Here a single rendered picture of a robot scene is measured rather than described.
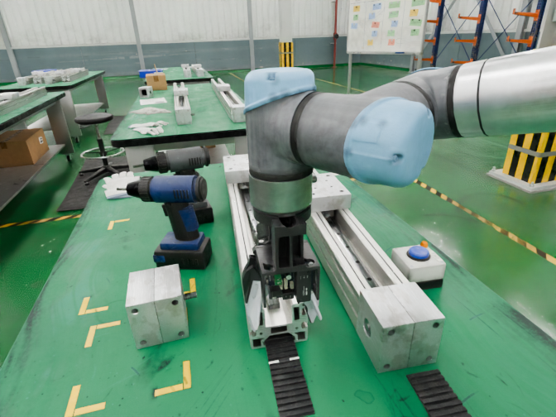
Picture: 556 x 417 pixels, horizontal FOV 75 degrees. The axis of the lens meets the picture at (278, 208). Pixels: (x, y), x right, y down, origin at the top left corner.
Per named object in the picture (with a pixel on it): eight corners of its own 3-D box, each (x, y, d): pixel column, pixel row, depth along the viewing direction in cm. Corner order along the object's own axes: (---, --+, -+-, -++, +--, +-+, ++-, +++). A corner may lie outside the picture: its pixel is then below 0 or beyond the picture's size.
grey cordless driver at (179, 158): (218, 222, 105) (209, 149, 96) (147, 236, 99) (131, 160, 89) (213, 211, 112) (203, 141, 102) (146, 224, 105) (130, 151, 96)
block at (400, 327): (449, 360, 58) (460, 314, 54) (377, 373, 57) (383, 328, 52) (419, 321, 66) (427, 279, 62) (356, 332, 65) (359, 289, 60)
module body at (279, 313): (307, 340, 63) (307, 302, 60) (251, 349, 62) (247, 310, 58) (253, 180, 134) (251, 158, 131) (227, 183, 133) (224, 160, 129)
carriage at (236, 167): (262, 189, 112) (261, 168, 109) (227, 192, 110) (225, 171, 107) (256, 171, 126) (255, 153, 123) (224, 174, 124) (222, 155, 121)
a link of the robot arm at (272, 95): (287, 75, 32) (224, 71, 37) (289, 189, 37) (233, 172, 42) (337, 67, 37) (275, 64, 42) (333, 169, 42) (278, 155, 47)
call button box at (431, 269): (442, 287, 75) (447, 262, 72) (399, 294, 74) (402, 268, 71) (421, 266, 82) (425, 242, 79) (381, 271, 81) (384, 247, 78)
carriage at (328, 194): (350, 218, 92) (351, 194, 89) (308, 222, 90) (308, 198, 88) (330, 194, 106) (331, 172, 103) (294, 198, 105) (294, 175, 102)
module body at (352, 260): (408, 323, 66) (414, 285, 62) (356, 332, 65) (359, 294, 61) (303, 175, 137) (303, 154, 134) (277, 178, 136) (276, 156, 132)
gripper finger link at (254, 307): (238, 352, 49) (258, 299, 45) (235, 322, 54) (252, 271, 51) (260, 355, 50) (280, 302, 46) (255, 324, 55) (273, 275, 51)
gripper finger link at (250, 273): (235, 302, 50) (253, 249, 47) (234, 294, 52) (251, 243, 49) (267, 306, 52) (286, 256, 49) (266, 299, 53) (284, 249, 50)
